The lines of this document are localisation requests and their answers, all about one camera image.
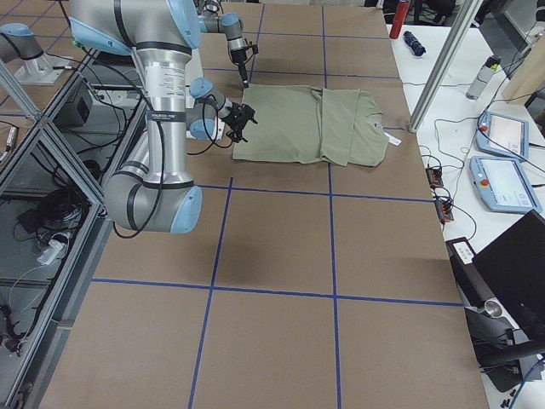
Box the black box with white label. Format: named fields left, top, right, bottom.
left=445, top=238, right=503, bottom=318

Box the folded dark blue umbrella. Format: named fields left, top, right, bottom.
left=403, top=31, right=426, bottom=57

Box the near teach pendant tablet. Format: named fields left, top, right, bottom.
left=469, top=156, right=542, bottom=214

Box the teach pendant tablet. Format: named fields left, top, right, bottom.
left=475, top=111, right=529, bottom=160
left=469, top=156, right=542, bottom=214

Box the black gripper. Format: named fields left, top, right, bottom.
left=224, top=105, right=258, bottom=143
left=232, top=48, right=250, bottom=89

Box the black monitor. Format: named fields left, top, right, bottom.
left=473, top=210, right=544, bottom=339

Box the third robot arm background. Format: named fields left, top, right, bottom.
left=1, top=23, right=72, bottom=85

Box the clear plastic water bottle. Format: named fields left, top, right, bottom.
left=465, top=55, right=502, bottom=100

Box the red water bottle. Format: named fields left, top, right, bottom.
left=389, top=0, right=410, bottom=39

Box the orange black adapter box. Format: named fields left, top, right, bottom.
left=425, top=167, right=444, bottom=188

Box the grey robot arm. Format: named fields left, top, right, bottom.
left=198, top=0, right=259, bottom=89
left=69, top=1, right=257, bottom=237

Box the aluminium frame post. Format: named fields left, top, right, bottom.
left=408, top=0, right=483, bottom=133

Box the far teach pendant tablet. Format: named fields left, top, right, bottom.
left=475, top=111, right=529, bottom=160

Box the aluminium frame side rail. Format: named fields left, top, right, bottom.
left=0, top=63, right=150, bottom=409

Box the olive green long-sleeve shirt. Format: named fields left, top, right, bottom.
left=232, top=84, right=388, bottom=167

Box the white shirt price tag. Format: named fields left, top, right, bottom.
left=384, top=132, right=402, bottom=146

